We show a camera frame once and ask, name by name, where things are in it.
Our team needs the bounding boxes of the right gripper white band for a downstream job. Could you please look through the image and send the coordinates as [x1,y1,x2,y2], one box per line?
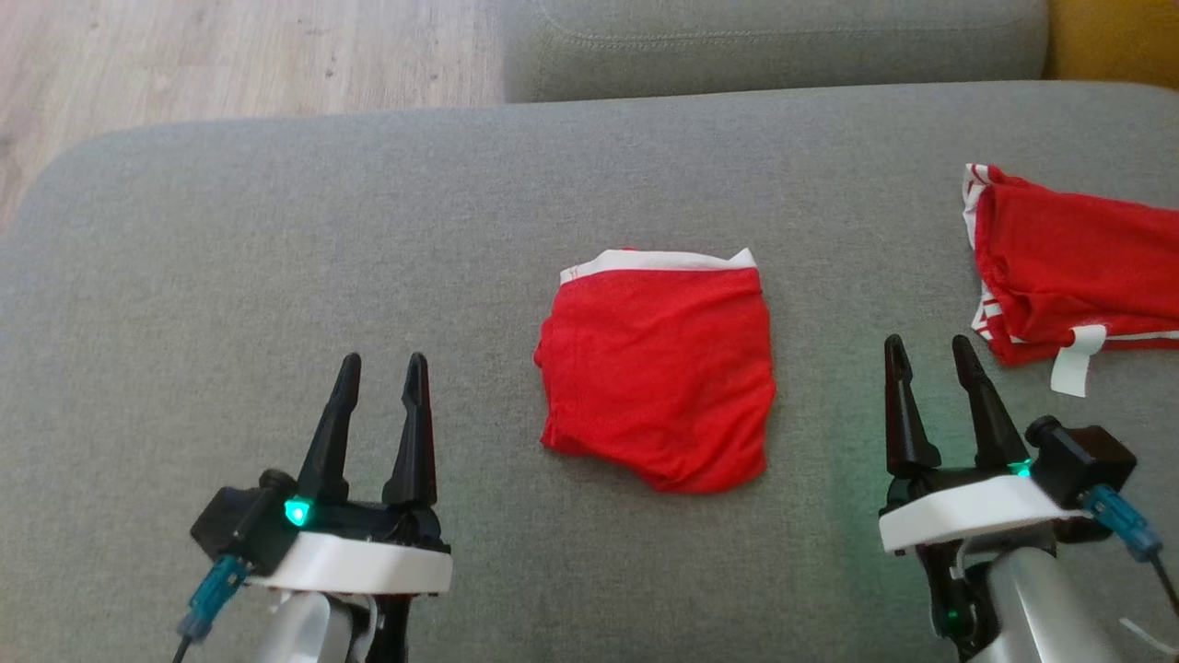
[878,334,1069,554]

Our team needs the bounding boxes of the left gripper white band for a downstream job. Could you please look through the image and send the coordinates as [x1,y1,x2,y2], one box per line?
[245,353,454,596]

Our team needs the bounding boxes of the red jersey with black number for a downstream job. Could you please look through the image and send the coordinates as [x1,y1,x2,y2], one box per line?
[962,163,1179,400]

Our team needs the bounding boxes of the red shorts with white stripe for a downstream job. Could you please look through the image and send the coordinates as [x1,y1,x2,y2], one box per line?
[533,246,778,494]

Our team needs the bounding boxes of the large grey fabric sofa seat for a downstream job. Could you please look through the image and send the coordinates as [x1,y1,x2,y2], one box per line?
[0,80,1179,663]

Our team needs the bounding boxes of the grey stitched sofa seat cushion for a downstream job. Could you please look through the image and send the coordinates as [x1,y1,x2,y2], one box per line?
[501,0,1052,103]

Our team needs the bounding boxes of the large yellow sofa back cushion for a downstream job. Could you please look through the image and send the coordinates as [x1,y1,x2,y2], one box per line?
[1045,0,1179,91]

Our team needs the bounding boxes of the right cable with blue connector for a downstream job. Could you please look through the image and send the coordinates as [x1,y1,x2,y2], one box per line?
[1076,485,1179,616]

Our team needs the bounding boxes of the cable with blue connector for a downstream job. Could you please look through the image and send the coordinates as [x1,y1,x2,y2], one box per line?
[173,552,251,663]
[1076,485,1179,616]

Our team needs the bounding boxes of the left cable with blue connector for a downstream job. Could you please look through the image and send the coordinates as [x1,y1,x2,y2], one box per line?
[173,552,251,663]

